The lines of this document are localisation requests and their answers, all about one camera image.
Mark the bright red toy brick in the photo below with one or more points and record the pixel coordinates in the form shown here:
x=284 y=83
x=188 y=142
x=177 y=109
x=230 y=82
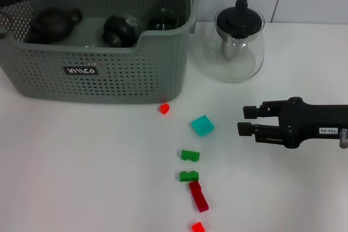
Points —
x=198 y=227

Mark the green toy brick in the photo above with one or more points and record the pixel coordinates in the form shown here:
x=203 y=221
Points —
x=189 y=176
x=190 y=155

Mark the grey-green perforated storage bin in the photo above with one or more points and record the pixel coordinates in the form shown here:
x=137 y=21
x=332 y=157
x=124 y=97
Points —
x=108 y=80

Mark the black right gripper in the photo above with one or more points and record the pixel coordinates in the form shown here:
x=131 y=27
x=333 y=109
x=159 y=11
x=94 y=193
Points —
x=304 y=122

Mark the dark clay teapot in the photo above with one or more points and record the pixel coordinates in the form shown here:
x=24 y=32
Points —
x=54 y=24

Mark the teal square brick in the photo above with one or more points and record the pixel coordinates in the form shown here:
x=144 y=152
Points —
x=202 y=126

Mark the clear glass teapot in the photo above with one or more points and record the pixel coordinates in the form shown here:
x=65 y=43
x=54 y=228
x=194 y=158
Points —
x=242 y=63

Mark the small red cube brick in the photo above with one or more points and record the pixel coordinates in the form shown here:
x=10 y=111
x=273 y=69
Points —
x=164 y=108

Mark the steel tea infuser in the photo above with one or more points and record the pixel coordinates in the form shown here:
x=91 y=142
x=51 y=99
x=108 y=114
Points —
x=228 y=48

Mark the dark red long brick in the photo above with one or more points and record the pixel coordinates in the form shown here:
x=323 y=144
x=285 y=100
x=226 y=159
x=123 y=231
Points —
x=198 y=196

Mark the black glass teapot lid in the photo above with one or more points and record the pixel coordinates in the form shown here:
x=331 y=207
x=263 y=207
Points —
x=239 y=20

